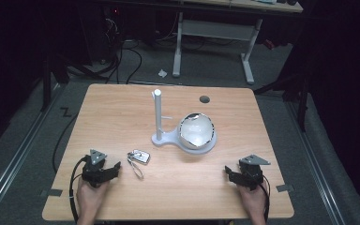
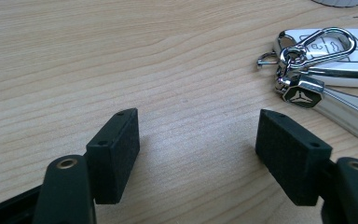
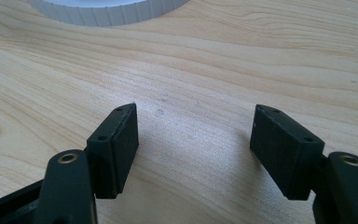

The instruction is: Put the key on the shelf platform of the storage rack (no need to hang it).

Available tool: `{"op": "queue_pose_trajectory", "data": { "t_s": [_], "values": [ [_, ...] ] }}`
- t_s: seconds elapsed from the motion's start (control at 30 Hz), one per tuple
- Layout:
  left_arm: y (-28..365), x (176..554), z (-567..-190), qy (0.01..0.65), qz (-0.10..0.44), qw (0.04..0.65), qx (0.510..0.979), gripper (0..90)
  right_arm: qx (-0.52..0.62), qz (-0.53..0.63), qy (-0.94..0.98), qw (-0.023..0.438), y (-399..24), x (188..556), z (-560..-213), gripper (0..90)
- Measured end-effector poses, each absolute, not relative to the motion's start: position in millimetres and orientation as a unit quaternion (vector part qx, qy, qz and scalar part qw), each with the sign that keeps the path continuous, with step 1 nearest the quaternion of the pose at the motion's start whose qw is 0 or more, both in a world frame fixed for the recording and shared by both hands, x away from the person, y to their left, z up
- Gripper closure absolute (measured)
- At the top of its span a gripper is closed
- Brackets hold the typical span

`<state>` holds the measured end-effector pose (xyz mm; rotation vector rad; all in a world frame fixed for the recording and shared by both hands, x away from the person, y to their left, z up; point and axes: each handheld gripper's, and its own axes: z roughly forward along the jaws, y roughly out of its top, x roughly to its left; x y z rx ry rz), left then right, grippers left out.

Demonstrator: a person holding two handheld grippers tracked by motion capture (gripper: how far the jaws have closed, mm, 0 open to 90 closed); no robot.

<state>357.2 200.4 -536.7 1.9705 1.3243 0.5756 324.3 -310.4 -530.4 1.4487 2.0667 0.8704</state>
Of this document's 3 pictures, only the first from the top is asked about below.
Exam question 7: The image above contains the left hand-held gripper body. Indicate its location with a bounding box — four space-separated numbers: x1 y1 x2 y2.
81 148 114 188

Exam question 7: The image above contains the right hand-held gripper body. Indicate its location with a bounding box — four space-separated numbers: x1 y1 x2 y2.
234 154 272 191

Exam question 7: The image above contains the person's right hand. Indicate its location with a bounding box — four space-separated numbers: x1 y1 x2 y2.
236 182 268 219

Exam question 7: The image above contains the grey tape strip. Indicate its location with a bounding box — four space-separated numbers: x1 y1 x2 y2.
47 188 64 198
275 184 295 193

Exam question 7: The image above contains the black metal stand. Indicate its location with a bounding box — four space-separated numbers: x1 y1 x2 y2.
252 60 314 133
39 54 71 113

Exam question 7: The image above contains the silver key fob with ring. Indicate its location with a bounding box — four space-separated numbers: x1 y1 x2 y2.
126 148 152 181

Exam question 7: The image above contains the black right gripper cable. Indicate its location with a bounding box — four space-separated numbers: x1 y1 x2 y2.
260 173 272 223

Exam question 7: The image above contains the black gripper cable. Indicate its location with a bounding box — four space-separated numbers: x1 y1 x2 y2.
68 156 89 224
260 173 272 223

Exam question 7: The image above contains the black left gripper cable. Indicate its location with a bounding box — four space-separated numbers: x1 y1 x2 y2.
68 156 89 224

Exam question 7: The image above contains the black floor cable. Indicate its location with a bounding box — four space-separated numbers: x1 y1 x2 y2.
52 112 80 174

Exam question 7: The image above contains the white stand with post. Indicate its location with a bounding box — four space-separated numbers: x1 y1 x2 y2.
150 88 218 156

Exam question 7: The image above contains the metal floor rail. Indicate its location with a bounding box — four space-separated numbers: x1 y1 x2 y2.
285 100 349 225
0 83 64 221

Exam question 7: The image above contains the bundle of black floor cables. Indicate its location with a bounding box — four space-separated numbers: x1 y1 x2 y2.
65 17 143 85

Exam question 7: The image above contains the desk with white frame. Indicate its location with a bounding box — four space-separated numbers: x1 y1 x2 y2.
156 0 305 85

